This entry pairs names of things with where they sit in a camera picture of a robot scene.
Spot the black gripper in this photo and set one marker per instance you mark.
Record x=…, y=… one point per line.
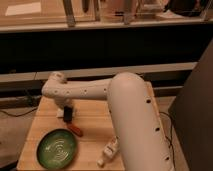
x=68, y=114

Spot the orange red eraser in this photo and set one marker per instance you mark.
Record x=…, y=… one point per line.
x=75, y=129

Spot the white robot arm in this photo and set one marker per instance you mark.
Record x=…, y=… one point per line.
x=142, y=142

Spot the green round plate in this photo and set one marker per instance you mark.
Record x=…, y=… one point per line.
x=57, y=149

